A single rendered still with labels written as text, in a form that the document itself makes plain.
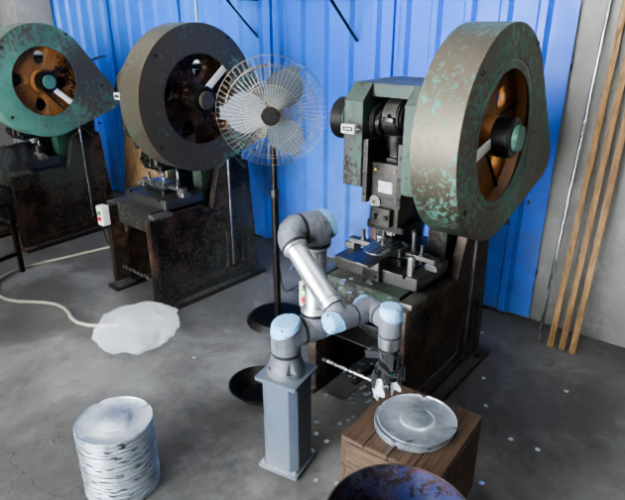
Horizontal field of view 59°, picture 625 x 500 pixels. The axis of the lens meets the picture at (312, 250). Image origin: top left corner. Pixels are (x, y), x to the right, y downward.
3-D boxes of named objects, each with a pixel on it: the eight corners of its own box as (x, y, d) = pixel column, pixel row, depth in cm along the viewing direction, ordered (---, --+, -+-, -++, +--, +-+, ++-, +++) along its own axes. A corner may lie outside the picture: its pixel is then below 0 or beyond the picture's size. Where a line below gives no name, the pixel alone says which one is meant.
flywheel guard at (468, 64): (447, 269, 198) (473, 20, 167) (381, 250, 215) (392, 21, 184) (543, 202, 272) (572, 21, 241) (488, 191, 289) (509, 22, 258)
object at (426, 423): (461, 405, 213) (461, 403, 213) (451, 455, 188) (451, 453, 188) (388, 388, 223) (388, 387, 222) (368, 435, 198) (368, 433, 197)
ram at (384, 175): (392, 231, 243) (396, 165, 232) (363, 223, 252) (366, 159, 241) (412, 220, 256) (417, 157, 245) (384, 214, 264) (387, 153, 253)
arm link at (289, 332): (265, 347, 219) (264, 316, 214) (294, 337, 226) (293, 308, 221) (281, 361, 210) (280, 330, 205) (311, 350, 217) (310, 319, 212)
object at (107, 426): (166, 422, 215) (166, 420, 214) (92, 459, 196) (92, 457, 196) (131, 389, 234) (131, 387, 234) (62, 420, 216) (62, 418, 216)
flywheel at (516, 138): (548, 183, 251) (478, 267, 207) (503, 176, 262) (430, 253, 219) (562, 13, 212) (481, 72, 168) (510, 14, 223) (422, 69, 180)
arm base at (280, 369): (293, 386, 212) (293, 364, 208) (260, 375, 218) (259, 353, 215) (312, 366, 224) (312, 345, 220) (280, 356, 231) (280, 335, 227)
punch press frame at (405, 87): (395, 395, 254) (416, 91, 203) (321, 361, 279) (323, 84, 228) (469, 326, 311) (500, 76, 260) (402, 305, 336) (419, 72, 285)
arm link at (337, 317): (268, 212, 195) (338, 324, 172) (295, 206, 201) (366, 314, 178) (261, 234, 203) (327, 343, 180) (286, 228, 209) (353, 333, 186)
